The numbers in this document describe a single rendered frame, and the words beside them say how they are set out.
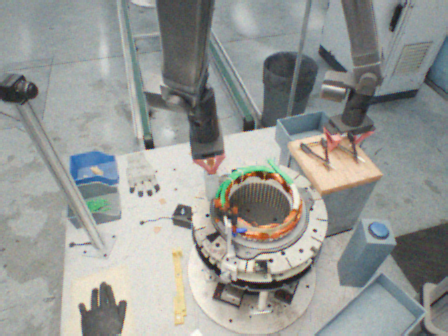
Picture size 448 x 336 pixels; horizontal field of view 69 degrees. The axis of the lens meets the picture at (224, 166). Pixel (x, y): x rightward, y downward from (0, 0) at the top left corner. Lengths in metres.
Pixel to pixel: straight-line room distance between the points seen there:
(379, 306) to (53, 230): 1.91
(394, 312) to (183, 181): 0.80
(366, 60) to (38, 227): 2.05
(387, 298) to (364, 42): 0.55
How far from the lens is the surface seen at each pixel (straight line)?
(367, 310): 0.81
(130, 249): 1.13
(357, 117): 0.91
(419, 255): 2.24
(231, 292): 0.96
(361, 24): 0.78
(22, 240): 2.34
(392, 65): 3.04
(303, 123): 1.14
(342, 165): 0.97
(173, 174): 1.29
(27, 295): 2.13
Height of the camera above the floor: 1.73
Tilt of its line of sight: 47 degrees down
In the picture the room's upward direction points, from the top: straight up
